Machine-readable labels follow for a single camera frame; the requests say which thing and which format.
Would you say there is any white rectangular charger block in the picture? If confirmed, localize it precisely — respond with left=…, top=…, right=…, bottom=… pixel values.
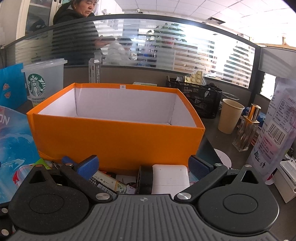
left=152, top=165, right=190, bottom=198

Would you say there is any black tape roll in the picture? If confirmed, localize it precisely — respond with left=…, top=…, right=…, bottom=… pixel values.
left=137, top=166, right=153, bottom=195

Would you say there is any white round coaster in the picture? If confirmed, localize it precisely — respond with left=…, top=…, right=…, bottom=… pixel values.
left=214, top=149, right=232, bottom=168

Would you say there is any orange cardboard box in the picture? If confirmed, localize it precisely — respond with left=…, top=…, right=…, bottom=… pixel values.
left=27, top=83, right=205, bottom=175

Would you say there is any gold perfume bottle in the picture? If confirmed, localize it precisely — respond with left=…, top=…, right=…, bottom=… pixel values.
left=232, top=104, right=261, bottom=152

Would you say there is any beige paper cup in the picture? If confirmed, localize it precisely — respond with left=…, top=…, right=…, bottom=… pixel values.
left=218, top=98, right=244, bottom=134

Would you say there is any black mesh desk organizer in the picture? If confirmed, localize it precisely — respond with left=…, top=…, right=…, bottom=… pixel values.
left=166, top=76, right=222, bottom=119

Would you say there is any colourful desk mat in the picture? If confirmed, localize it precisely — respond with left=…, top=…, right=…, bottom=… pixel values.
left=0, top=106, right=53, bottom=203

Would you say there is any white printed plastic pouch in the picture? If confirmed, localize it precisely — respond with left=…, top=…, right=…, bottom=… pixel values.
left=246, top=77, right=295, bottom=181

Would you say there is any white box at right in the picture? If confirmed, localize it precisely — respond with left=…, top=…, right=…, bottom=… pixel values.
left=274, top=158, right=295, bottom=203

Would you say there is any Starbucks plastic cup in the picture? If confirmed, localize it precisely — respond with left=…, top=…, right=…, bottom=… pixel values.
left=21, top=58, right=67, bottom=107

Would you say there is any grey pen packaging box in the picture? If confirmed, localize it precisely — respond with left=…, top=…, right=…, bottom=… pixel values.
left=88, top=53, right=102, bottom=83

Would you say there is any blue paper bag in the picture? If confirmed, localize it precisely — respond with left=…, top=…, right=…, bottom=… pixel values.
left=0, top=63, right=27, bottom=109

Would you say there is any person in black jacket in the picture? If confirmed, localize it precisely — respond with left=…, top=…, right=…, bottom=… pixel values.
left=52, top=0, right=115, bottom=66

